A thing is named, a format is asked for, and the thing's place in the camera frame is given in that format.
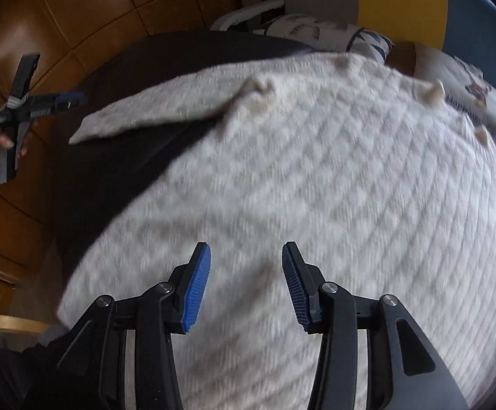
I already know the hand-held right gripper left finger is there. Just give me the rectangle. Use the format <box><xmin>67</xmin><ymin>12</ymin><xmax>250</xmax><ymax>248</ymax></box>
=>
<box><xmin>21</xmin><ymin>242</ymin><xmax>211</xmax><ymax>410</ymax></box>

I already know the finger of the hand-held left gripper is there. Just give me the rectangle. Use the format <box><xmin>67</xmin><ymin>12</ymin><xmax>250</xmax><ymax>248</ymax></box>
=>
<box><xmin>57</xmin><ymin>91</ymin><xmax>88</xmax><ymax>110</ymax></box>

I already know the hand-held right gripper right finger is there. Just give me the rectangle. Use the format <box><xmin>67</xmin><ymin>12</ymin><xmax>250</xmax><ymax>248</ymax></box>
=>
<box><xmin>281</xmin><ymin>242</ymin><xmax>471</xmax><ymax>410</ymax></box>

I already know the cream knit sweater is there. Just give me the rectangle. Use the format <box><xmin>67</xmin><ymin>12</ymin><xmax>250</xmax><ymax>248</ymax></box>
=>
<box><xmin>57</xmin><ymin>53</ymin><xmax>496</xmax><ymax>410</ymax></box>

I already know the round wooden stool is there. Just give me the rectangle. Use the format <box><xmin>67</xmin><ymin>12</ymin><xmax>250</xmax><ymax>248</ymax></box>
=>
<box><xmin>0</xmin><ymin>314</ymin><xmax>53</xmax><ymax>339</ymax></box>

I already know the person's black jacket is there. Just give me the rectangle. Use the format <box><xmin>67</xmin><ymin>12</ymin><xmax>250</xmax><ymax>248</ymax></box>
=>
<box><xmin>0</xmin><ymin>329</ymin><xmax>75</xmax><ymax>410</ymax></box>

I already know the triangle pattern pillow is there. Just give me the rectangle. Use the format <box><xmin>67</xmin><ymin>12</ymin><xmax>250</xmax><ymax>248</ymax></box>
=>
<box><xmin>254</xmin><ymin>13</ymin><xmax>396</xmax><ymax>65</ymax></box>

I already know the grey deer print pillow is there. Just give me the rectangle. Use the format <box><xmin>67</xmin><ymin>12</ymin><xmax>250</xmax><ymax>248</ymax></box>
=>
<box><xmin>414</xmin><ymin>47</ymin><xmax>496</xmax><ymax>159</ymax></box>

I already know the white chair frame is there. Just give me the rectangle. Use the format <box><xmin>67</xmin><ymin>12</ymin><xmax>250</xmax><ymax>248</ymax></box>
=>
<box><xmin>209</xmin><ymin>0</ymin><xmax>285</xmax><ymax>30</ymax></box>

